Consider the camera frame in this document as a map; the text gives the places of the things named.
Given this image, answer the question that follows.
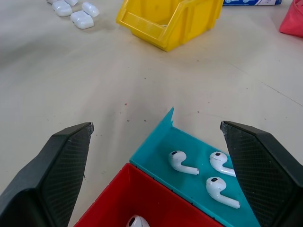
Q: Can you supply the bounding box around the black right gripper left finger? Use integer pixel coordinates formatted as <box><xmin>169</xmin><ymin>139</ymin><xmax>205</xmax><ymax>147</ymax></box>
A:
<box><xmin>0</xmin><ymin>122</ymin><xmax>95</xmax><ymax>227</ymax></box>

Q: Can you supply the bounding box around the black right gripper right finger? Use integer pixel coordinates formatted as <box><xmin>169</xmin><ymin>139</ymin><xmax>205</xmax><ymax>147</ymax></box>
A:
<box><xmin>220</xmin><ymin>121</ymin><xmax>303</xmax><ymax>227</ymax></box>

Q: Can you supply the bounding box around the white earbud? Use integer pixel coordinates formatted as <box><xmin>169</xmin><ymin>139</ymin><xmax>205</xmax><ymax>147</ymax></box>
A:
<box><xmin>168</xmin><ymin>150</ymin><xmax>200</xmax><ymax>176</ymax></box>
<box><xmin>209</xmin><ymin>151</ymin><xmax>237</xmax><ymax>177</ymax></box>
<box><xmin>125</xmin><ymin>214</ymin><xmax>150</xmax><ymax>227</ymax></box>
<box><xmin>205</xmin><ymin>176</ymin><xmax>241</xmax><ymax>209</ymax></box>

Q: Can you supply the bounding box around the yellow plastic bin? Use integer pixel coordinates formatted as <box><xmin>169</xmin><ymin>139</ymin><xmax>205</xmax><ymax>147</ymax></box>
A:
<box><xmin>116</xmin><ymin>0</ymin><xmax>224</xmax><ymax>52</ymax></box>

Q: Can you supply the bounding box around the teal plastic tray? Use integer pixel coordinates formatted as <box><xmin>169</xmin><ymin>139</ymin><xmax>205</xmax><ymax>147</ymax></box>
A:
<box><xmin>129</xmin><ymin>106</ymin><xmax>261</xmax><ymax>227</ymax></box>

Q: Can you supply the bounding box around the red plastic tray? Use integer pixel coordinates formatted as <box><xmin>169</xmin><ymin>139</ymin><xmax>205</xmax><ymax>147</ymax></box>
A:
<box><xmin>73</xmin><ymin>162</ymin><xmax>224</xmax><ymax>227</ymax></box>

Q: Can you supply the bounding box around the pink red fabric bag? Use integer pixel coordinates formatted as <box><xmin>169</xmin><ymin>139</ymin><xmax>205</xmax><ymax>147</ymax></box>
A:
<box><xmin>279</xmin><ymin>0</ymin><xmax>303</xmax><ymax>38</ymax></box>

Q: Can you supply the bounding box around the blue printed carton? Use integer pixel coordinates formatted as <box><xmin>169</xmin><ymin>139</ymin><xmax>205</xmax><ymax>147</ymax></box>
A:
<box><xmin>223</xmin><ymin>0</ymin><xmax>283</xmax><ymax>7</ymax></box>

